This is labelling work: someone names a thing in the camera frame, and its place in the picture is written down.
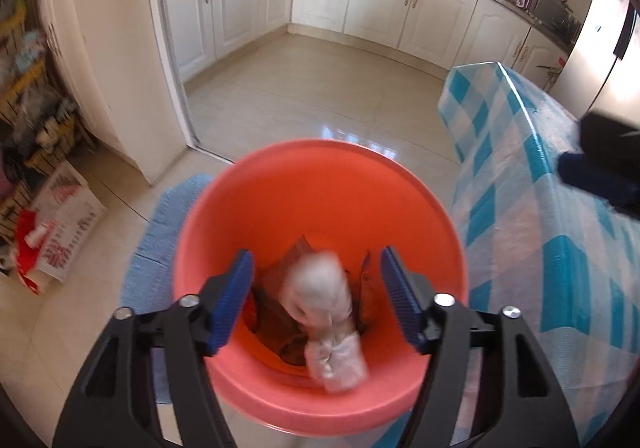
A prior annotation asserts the blue floor mat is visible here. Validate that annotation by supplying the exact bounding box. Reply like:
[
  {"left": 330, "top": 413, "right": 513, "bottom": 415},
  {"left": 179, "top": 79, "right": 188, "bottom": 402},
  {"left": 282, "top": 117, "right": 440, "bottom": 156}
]
[{"left": 119, "top": 173, "right": 216, "bottom": 406}]

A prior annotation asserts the white refrigerator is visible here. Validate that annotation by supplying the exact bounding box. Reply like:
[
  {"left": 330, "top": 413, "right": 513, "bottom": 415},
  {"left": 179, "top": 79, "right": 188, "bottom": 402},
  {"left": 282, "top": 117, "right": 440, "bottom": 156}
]
[{"left": 560, "top": 0, "right": 640, "bottom": 119}]

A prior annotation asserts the white door frame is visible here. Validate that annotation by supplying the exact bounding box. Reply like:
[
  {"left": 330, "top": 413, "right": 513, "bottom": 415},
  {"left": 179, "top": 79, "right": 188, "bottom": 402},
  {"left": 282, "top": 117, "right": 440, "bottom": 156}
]
[{"left": 145, "top": 0, "right": 236, "bottom": 164}]

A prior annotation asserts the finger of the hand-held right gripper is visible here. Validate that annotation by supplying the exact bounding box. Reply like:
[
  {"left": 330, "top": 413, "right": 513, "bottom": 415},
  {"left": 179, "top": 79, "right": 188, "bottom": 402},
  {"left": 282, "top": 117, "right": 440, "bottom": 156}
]
[
  {"left": 559, "top": 152, "right": 640, "bottom": 219},
  {"left": 580, "top": 112, "right": 640, "bottom": 169}
]

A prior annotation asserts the countertop oven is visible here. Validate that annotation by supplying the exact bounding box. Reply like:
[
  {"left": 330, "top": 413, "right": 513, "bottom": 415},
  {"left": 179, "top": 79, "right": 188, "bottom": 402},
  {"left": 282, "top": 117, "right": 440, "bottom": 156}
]
[{"left": 532, "top": 0, "right": 583, "bottom": 44}]

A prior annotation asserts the white red cardboard box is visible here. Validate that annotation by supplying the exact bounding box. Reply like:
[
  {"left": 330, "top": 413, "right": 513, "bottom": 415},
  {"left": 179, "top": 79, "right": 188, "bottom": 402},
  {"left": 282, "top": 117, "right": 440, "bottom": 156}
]
[{"left": 30, "top": 163, "right": 108, "bottom": 284}]

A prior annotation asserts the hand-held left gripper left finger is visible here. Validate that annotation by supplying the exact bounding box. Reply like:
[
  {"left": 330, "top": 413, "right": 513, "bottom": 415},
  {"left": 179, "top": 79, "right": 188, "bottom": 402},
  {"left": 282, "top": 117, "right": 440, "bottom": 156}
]
[{"left": 52, "top": 249, "right": 256, "bottom": 448}]

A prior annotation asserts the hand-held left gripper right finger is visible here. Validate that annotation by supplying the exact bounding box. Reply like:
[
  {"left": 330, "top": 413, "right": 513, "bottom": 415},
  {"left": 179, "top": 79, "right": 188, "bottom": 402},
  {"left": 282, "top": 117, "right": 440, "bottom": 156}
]
[{"left": 380, "top": 247, "right": 581, "bottom": 448}]

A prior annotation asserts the orange plastic bucket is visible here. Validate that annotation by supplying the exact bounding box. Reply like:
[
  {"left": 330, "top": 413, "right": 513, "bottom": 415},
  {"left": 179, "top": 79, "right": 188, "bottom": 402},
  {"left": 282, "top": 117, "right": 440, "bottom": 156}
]
[{"left": 171, "top": 138, "right": 471, "bottom": 439}]

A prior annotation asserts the red plastic bag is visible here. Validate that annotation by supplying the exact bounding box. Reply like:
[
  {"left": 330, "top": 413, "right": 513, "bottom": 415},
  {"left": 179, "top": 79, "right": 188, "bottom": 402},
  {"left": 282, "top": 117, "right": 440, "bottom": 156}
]
[{"left": 12, "top": 210, "right": 56, "bottom": 296}]

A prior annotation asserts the white tall cabinet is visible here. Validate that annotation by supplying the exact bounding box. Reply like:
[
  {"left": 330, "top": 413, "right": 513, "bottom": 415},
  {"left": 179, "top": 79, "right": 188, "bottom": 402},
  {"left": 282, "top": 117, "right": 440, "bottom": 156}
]
[{"left": 35, "top": 0, "right": 188, "bottom": 184}]

